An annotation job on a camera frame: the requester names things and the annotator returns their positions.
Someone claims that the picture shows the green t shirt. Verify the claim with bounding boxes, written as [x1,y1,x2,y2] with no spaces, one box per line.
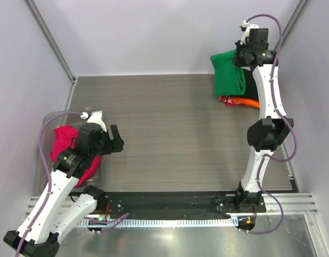
[210,50,246,96]

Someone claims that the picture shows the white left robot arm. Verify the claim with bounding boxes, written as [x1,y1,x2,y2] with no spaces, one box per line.
[3,122,124,256]

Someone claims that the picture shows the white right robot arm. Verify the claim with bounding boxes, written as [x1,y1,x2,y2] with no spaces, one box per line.
[233,40,294,212]

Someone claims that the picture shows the pink t shirt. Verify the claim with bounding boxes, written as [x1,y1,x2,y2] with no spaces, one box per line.
[49,125,102,188]

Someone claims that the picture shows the black folded t shirt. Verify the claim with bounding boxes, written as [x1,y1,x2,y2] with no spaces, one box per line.
[242,69,258,101]

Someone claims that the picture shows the orange folded t shirt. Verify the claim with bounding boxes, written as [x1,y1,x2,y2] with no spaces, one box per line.
[232,97,260,109]

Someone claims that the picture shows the clear plastic bin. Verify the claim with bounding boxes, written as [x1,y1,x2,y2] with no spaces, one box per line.
[34,107,106,196]

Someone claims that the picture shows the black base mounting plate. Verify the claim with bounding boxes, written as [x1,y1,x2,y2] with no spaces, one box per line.
[105,191,266,220]

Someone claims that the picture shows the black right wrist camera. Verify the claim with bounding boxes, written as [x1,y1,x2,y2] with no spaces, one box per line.
[240,21,269,50]

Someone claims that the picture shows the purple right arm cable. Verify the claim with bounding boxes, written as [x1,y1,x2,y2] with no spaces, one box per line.
[238,13,299,235]

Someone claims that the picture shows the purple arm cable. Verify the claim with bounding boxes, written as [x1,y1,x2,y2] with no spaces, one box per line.
[238,13,299,235]
[13,111,130,255]

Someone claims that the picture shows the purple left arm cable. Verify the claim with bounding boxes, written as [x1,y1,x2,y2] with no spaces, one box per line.
[13,111,130,255]

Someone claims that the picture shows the white slotted cable duct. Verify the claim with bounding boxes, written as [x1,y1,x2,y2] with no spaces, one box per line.
[78,217,239,229]

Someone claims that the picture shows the aluminium frame rail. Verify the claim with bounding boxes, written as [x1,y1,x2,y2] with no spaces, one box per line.
[260,192,319,216]

